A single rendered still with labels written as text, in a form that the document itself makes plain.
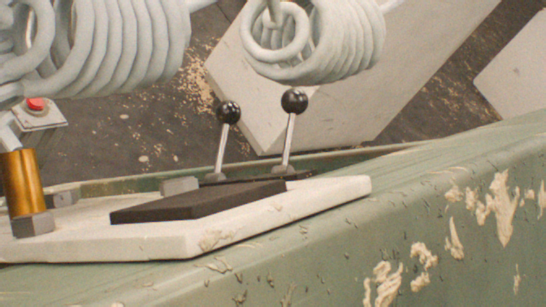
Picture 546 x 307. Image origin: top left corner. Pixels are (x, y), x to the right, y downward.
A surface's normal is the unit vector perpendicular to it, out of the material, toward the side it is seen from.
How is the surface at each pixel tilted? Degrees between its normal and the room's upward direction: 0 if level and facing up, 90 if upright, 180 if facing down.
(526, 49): 90
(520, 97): 90
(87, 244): 90
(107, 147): 0
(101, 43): 51
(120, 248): 90
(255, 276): 35
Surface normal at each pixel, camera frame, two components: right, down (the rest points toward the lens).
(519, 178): 0.78, -0.10
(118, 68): -0.46, 0.31
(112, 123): 0.54, -0.65
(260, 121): -0.66, 0.07
